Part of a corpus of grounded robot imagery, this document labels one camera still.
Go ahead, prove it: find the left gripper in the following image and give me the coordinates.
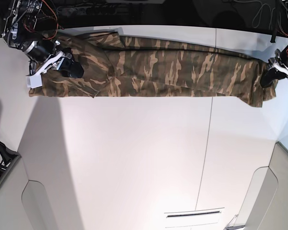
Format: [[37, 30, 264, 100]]
[[260, 49, 288, 88]]

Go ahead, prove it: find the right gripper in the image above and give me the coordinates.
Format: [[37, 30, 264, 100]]
[[36, 40, 84, 79]]

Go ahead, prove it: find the camouflage T-shirt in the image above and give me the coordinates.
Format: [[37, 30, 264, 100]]
[[29, 32, 277, 107]]

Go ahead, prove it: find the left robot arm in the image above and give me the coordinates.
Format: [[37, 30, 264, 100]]
[[260, 0, 288, 88]]

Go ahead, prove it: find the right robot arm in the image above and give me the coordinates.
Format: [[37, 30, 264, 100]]
[[2, 0, 84, 79]]

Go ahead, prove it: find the black power strip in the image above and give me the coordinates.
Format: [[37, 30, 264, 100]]
[[58, 6, 116, 16]]

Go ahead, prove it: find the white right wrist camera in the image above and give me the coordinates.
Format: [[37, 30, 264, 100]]
[[26, 51, 64, 89]]

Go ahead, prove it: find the grey cable loop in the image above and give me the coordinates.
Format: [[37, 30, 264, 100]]
[[252, 0, 279, 31]]

